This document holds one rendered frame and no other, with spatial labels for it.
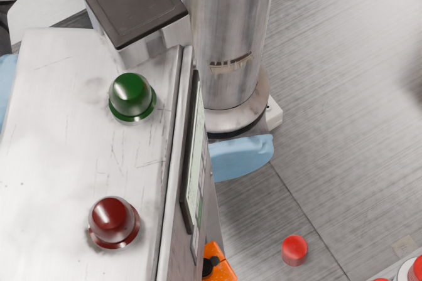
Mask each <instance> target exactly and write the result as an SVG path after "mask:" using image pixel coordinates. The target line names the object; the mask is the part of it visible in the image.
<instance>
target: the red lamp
mask: <svg viewBox="0 0 422 281"><path fill-rule="evenodd" d="M88 221H89V233H90V236H91V238H92V239H93V241H94V243H95V244H96V245H97V246H98V247H99V248H101V249H103V250H105V251H107V252H121V251H124V250H127V249H128V248H130V247H131V246H133V245H134V244H135V242H136V241H137V240H138V238H139V236H140V234H141V225H142V224H141V219H140V217H139V214H138V212H137V210H136V209H135V207H134V206H133V205H131V204H129V203H128V202H127V201H126V200H125V199H123V198H122V197H119V196H105V197H103V198H101V199H99V200H98V201H96V202H95V203H94V204H93V206H92V207H91V209H90V211H89V215H88Z"/></svg>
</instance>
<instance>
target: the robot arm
mask: <svg viewBox="0 0 422 281"><path fill-rule="evenodd" d="M16 1H17V0H0V136H1V131H2V127H3V122H4V117H5V113H6V108H7V105H8V100H9V94H10V91H11V86H12V82H13V77H14V73H15V69H16V64H17V60H18V55H19V54H17V55H13V52H12V47H11V39H10V35H9V26H8V17H7V15H8V11H9V10H10V9H11V7H12V6H13V5H14V4H15V2H16ZM181 1H182V3H183V4H184V5H185V7H186V8H187V10H188V13H189V15H190V25H191V29H192V38H193V45H194V50H195V59H197V70H198V72H199V77H200V84H201V89H202V98H203V106H204V111H205V125H206V130H207V137H208V148H209V153H210V158H211V163H212V170H213V175H214V182H215V183H216V182H220V181H226V180H229V179H234V178H238V177H240V176H243V175H245V174H249V173H250V172H253V171H255V170H256V169H259V168H260V167H262V166H263V165H265V164H266V163H267V162H268V161H269V160H270V159H271V158H272V156H273V153H274V146H273V142H272V139H273V135H271V134H270V133H269V129H268V125H267V122H266V109H267V105H268V99H269V91H270V84H269V78H268V74H267V72H266V69H265V68H264V66H263V64H262V63H261V57H262V50H263V46H264V39H265V35H266V28H267V24H268V17H269V11H270V7H271V0H181Z"/></svg>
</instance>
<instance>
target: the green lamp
mask: <svg viewBox="0 0 422 281"><path fill-rule="evenodd" d="M157 107H158V101H157V97H156V93H155V91H154V89H153V88H152V86H151V85H150V84H149V82H148V81H147V79H146V78H145V77H143V76H142V75H140V74H138V73H133V72H131V73H123V74H121V75H119V76H118V77H116V78H115V79H114V80H113V81H112V83H111V85H110V87H109V108H110V111H111V114H112V116H113V117H114V118H115V119H116V120H117V121H118V122H119V123H121V124H123V125H127V126H137V125H141V124H144V123H146V122H147V121H149V120H150V119H151V118H152V117H153V115H154V114H155V112H156V110H157Z"/></svg>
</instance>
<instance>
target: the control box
mask: <svg viewBox="0 0 422 281"><path fill-rule="evenodd" d="M146 46H147V49H148V53H149V59H147V60H145V61H143V62H141V63H139V64H138V65H136V66H134V67H132V68H130V69H128V70H125V71H124V70H122V69H121V67H120V66H119V64H118V62H117V61H116V59H115V58H114V56H113V54H112V53H111V51H110V49H109V45H108V43H107V40H106V36H105V35H102V36H101V35H100V34H99V32H98V31H97V29H82V28H49V27H33V26H31V27H29V28H26V29H25V31H24V33H23V38H22V42H21V47H20V50H19V55H18V60H17V64H16V69H15V73H14V77H13V82H12V86H11V91H10V94H9V100H8V105H7V108H6V113H5V117H4V122H3V127H2V131H1V136H0V281H202V270H203V256H204V249H205V236H206V229H207V215H208V202H209V195H210V182H211V177H212V176H213V170H212V165H211V161H210V153H209V148H208V151H207V164H206V171H205V184H204V191H203V204H202V217H201V224H200V236H199V243H198V256H197V266H195V265H194V262H193V258H192V254H191V251H190V238H191V235H188V233H187V229H186V226H185V222H184V219H183V215H182V212H181V208H180V203H179V199H180V188H181V177H182V170H183V159H184V153H185V142H186V136H187V125H188V114H189V108H190V96H191V90H192V79H193V70H196V69H197V59H195V54H194V49H193V46H191V45H186V46H185V47H184V48H183V46H182V45H175V46H172V47H170V48H166V47H165V45H164V44H163V39H162V36H159V37H157V38H155V39H153V40H151V41H149V42H147V43H146ZM131 72H133V73H138V74H140V75H142V76H143V77H145V78H146V79H147V81H148V82H149V84H150V85H151V86H152V88H153V89H154V91H155V93H156V97H157V101H158V107H157V110H156V112H155V114H154V115H153V117H152V118H151V119H150V120H149V121H147V122H146V123H144V124H141V125H137V126H127V125H123V124H121V123H119V122H118V121H117V120H116V119H115V118H114V117H113V116H112V114H111V111H110V108H109V87H110V85H111V83H112V81H113V80H114V79H115V78H116V77H118V76H119V75H121V74H123V73H131ZM105 196H119V197H122V198H123V199H125V200H126V201H127V202H128V203H129V204H131V205H133V206H134V207H135V209H136V210H137V212H138V214H139V217H140V219H141V224H142V225H141V234H140V236H139V238H138V240H137V241H136V242H135V244H134V245H133V246H131V247H130V248H128V249H127V250H124V251H121V252H107V251H105V250H103V249H101V248H99V247H98V246H97V245H96V244H95V243H94V241H93V239H92V238H91V236H90V233H89V221H88V215H89V211H90V209H91V207H92V206H93V204H94V203H95V202H96V201H98V200H99V199H101V198H103V197H105Z"/></svg>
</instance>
